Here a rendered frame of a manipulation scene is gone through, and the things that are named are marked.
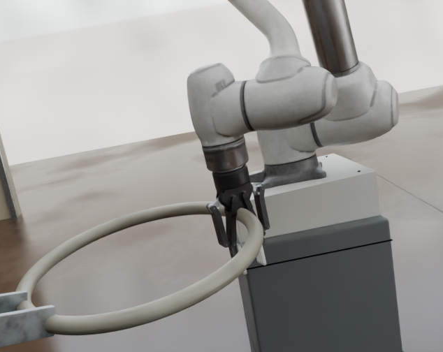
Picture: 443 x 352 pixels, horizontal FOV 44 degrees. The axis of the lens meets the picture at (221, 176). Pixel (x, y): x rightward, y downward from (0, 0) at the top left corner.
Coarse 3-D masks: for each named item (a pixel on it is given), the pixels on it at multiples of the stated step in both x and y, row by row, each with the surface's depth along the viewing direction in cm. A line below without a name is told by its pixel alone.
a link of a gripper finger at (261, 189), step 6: (264, 192) 117; (258, 198) 117; (264, 198) 118; (258, 204) 118; (264, 204) 118; (258, 210) 119; (264, 210) 118; (258, 216) 120; (264, 216) 118; (264, 222) 118
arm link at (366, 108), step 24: (312, 0) 130; (336, 0) 130; (312, 24) 134; (336, 24) 132; (336, 48) 135; (336, 72) 138; (360, 72) 138; (360, 96) 138; (384, 96) 139; (336, 120) 142; (360, 120) 140; (384, 120) 140; (336, 144) 148
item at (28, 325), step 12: (0, 300) 94; (12, 300) 96; (0, 312) 94; (12, 312) 85; (24, 312) 86; (36, 312) 87; (48, 312) 89; (0, 324) 84; (12, 324) 85; (24, 324) 86; (36, 324) 87; (0, 336) 84; (12, 336) 85; (24, 336) 86; (36, 336) 88; (48, 336) 89
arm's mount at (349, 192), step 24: (336, 168) 158; (360, 168) 152; (288, 192) 144; (312, 192) 145; (336, 192) 145; (360, 192) 146; (288, 216) 146; (312, 216) 146; (336, 216) 147; (360, 216) 148; (240, 240) 146
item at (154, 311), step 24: (144, 216) 128; (168, 216) 128; (240, 216) 113; (72, 240) 121; (48, 264) 114; (240, 264) 92; (24, 288) 103; (192, 288) 87; (216, 288) 88; (120, 312) 85; (144, 312) 84; (168, 312) 85
